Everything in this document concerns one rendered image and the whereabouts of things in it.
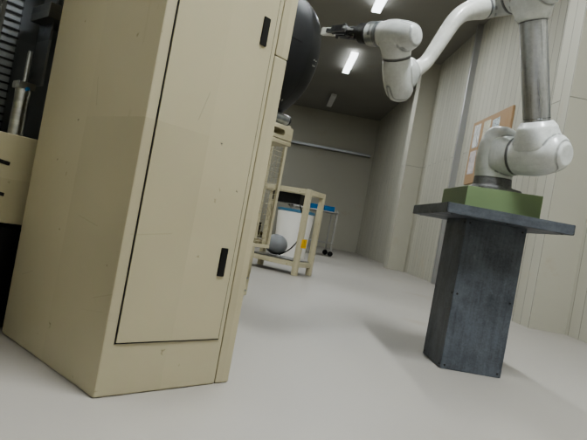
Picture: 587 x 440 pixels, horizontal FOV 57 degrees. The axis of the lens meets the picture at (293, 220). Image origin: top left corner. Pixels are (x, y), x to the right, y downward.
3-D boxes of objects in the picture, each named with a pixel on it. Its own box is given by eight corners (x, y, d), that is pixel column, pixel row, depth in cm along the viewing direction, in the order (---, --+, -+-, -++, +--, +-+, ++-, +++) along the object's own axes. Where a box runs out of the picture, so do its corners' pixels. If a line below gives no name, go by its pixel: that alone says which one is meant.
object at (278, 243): (294, 276, 496) (311, 189, 496) (240, 263, 524) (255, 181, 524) (311, 276, 527) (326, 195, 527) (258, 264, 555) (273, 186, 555)
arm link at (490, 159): (489, 181, 243) (496, 132, 243) (525, 182, 227) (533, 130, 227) (465, 175, 234) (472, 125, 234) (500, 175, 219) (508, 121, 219)
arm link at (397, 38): (371, 22, 192) (374, 59, 198) (408, 24, 181) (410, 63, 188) (390, 16, 198) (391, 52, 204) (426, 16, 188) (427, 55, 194)
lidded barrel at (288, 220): (269, 253, 751) (278, 205, 752) (269, 251, 808) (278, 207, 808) (307, 260, 753) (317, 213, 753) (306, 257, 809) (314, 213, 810)
